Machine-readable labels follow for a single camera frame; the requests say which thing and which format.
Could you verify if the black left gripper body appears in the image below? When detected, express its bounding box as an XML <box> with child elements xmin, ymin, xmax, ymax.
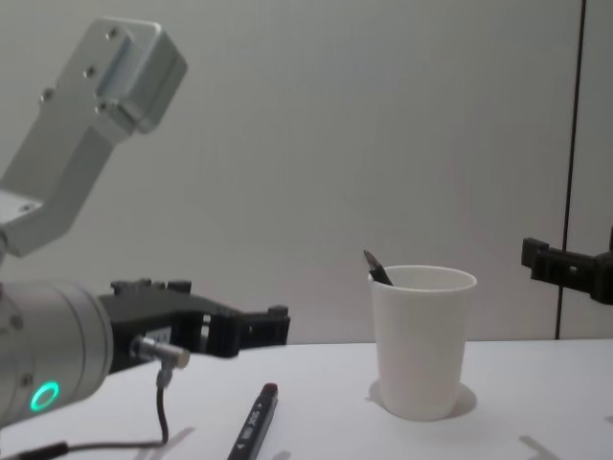
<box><xmin>98</xmin><ymin>277</ymin><xmax>241</xmax><ymax>375</ymax></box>

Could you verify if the black pen with red tip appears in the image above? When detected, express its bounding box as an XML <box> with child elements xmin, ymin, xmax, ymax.
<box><xmin>225</xmin><ymin>381</ymin><xmax>281</xmax><ymax>460</ymax></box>

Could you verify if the black pen with grey clip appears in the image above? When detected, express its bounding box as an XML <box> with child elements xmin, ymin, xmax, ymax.
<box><xmin>362</xmin><ymin>248</ymin><xmax>396</xmax><ymax>288</ymax></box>

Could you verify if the white paper cup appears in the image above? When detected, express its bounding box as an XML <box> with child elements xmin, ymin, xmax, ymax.
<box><xmin>367</xmin><ymin>264</ymin><xmax>478</xmax><ymax>423</ymax></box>

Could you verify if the thin dark cable silver plug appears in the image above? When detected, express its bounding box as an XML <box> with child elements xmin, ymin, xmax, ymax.
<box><xmin>0</xmin><ymin>334</ymin><xmax>192</xmax><ymax>460</ymax></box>

